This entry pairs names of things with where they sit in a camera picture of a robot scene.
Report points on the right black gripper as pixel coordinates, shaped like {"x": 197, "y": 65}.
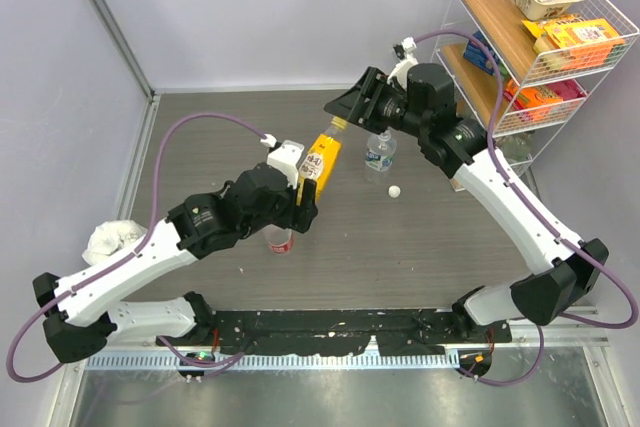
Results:
{"x": 351, "y": 107}

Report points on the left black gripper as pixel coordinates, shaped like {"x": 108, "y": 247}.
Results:
{"x": 299, "y": 216}

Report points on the clear Pocari water bottle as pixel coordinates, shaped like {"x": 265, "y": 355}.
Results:
{"x": 379, "y": 156}

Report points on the yellow juice bottle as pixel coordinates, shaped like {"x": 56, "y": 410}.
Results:
{"x": 321, "y": 158}

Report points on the white blue bottle cap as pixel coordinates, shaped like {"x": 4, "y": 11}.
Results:
{"x": 394, "y": 191}

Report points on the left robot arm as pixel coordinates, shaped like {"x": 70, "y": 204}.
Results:
{"x": 87, "y": 311}

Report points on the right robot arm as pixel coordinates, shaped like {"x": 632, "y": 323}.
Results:
{"x": 559, "y": 261}

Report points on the red cap clear bottle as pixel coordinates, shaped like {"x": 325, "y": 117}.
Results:
{"x": 279, "y": 240}

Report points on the blue snack box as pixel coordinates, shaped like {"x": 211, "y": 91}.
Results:
{"x": 478, "y": 57}

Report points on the clear glass jar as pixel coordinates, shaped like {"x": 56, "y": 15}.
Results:
{"x": 517, "y": 150}

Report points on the orange red snack pack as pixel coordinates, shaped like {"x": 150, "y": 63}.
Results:
{"x": 537, "y": 103}

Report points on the white crumpled cloth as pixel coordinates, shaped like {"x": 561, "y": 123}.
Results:
{"x": 110, "y": 237}

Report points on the orange yellow snack box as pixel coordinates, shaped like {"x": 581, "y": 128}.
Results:
{"x": 572, "y": 42}

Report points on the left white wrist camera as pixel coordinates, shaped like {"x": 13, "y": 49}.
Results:
{"x": 284, "y": 156}

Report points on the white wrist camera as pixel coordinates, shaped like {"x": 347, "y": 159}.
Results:
{"x": 404, "y": 52}
{"x": 284, "y": 156}

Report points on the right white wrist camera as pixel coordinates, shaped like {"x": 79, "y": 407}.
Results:
{"x": 404, "y": 52}

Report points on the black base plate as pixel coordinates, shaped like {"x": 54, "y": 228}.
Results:
{"x": 338, "y": 333}

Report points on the white slotted cable duct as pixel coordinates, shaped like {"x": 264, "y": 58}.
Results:
{"x": 156, "y": 360}

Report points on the white wire shelf rack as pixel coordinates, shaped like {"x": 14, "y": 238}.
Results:
{"x": 527, "y": 66}

